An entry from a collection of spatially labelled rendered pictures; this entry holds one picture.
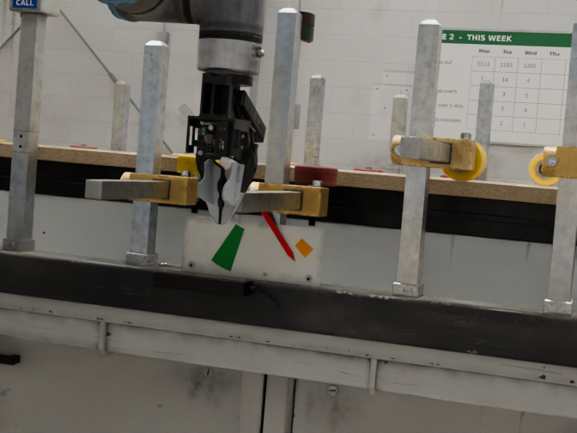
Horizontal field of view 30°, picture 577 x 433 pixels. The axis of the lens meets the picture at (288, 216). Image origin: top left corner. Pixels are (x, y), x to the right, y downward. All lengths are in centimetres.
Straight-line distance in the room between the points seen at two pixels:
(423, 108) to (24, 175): 77
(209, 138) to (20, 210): 68
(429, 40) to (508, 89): 724
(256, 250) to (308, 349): 20
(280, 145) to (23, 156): 51
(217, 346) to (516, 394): 54
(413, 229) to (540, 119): 720
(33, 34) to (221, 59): 68
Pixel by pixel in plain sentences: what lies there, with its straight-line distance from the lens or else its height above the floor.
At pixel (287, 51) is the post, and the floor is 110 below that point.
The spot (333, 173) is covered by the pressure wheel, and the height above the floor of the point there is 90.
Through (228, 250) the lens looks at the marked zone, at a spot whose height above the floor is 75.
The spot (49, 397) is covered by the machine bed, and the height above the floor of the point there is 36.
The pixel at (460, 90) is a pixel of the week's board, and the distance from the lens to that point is 914.
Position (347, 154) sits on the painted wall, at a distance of 940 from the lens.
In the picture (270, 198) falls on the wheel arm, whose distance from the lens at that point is 170.
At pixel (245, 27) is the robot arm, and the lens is 151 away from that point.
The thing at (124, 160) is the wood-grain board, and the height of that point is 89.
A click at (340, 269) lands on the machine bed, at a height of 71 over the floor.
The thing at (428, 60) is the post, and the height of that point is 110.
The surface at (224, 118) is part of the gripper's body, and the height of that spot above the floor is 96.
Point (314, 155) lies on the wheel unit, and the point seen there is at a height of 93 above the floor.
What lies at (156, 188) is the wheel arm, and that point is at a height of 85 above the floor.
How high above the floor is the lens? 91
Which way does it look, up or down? 3 degrees down
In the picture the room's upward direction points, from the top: 5 degrees clockwise
